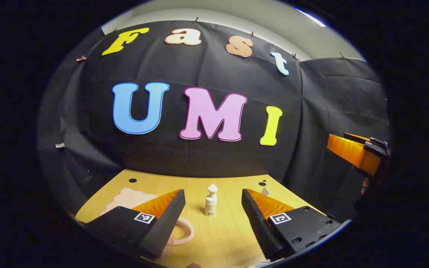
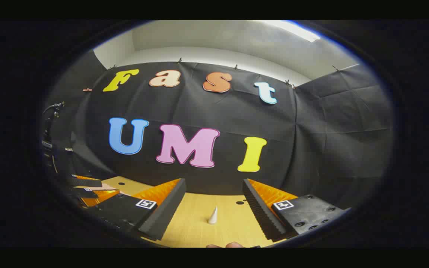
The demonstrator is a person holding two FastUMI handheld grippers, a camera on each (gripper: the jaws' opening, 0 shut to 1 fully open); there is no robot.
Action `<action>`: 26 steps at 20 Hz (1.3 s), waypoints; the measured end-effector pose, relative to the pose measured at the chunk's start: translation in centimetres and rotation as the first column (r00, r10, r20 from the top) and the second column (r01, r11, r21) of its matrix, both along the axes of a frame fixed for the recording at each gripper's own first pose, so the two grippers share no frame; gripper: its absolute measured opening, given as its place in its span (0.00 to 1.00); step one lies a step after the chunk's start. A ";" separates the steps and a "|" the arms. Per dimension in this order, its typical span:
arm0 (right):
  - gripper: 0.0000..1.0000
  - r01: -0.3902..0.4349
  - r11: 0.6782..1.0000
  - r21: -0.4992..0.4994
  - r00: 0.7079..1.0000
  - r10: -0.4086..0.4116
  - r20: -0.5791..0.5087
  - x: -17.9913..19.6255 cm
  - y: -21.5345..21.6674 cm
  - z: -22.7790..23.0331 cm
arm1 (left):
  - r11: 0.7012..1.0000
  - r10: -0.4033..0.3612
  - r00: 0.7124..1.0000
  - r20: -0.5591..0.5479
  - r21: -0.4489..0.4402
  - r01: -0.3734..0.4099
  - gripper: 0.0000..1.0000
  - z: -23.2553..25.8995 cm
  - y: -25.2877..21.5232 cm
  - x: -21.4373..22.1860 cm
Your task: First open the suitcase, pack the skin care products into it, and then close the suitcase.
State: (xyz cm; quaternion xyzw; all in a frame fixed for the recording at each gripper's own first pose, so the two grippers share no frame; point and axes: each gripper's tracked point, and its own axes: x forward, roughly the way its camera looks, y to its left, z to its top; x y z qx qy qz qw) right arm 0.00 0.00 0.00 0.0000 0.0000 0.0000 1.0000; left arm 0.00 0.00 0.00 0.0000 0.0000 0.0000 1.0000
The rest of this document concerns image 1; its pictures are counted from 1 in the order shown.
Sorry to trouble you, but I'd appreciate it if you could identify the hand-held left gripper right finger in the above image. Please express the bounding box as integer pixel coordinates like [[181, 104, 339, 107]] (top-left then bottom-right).
[[241, 188, 342, 262]]

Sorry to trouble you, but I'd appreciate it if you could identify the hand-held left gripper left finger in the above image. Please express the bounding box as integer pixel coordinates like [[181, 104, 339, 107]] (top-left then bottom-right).
[[82, 189, 186, 260]]

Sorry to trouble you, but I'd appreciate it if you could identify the white pump bottle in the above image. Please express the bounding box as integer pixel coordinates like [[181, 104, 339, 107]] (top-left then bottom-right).
[[204, 184, 218, 217]]

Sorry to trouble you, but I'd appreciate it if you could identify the black backdrop cloth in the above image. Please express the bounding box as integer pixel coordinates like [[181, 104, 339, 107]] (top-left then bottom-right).
[[38, 20, 391, 220]]

